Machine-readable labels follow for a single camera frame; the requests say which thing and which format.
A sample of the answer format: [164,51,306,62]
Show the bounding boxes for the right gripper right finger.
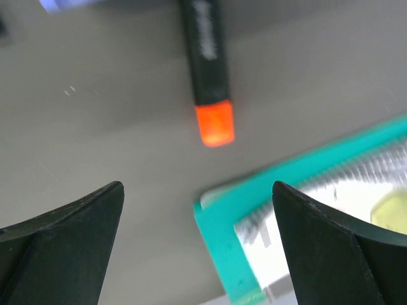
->
[272,181,406,304]

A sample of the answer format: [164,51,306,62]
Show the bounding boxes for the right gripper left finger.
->
[1,181,125,304]

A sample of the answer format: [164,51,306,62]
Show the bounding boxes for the orange highlighter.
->
[179,1,235,147]

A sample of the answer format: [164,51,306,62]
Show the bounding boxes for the purple drawer box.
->
[39,0,100,13]

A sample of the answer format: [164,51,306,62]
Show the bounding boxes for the yellow mug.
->
[371,189,407,234]

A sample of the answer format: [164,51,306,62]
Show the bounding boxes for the teal tray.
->
[193,115,406,304]

